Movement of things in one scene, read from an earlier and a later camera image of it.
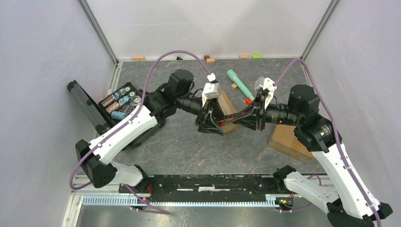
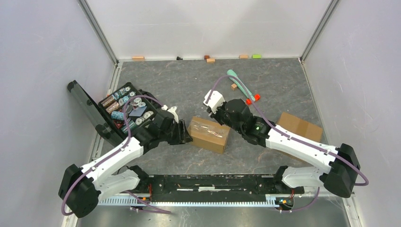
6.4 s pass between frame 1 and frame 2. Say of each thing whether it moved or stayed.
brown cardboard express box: moved
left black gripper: moved
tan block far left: stayed
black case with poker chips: stayed
